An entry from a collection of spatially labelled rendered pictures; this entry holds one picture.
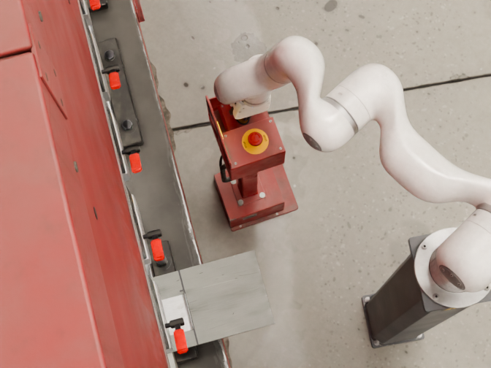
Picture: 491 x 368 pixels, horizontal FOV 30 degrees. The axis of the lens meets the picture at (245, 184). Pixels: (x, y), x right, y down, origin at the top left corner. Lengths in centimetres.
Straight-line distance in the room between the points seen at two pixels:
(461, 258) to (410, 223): 147
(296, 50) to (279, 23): 155
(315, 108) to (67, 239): 106
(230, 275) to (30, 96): 131
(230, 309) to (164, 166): 44
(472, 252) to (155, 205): 89
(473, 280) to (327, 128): 41
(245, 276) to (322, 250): 106
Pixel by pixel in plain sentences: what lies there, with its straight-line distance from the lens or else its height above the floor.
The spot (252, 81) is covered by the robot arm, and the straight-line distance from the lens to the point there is 216.
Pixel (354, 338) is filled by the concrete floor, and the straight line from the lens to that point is 317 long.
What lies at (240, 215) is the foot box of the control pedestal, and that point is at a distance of 310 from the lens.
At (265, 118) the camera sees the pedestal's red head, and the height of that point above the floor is 70.
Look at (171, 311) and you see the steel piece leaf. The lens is 216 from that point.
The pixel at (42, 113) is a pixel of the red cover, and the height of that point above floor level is 230.
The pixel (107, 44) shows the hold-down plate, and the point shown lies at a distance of 247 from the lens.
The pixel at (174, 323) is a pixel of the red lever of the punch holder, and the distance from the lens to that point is 197.
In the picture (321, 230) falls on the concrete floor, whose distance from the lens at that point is 321.
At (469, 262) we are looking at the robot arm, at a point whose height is 142.
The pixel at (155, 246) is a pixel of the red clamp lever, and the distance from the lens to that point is 196.
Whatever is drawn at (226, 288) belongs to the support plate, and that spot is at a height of 100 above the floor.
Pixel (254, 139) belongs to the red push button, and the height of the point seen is 81.
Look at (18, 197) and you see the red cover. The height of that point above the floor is 230.
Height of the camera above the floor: 314
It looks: 75 degrees down
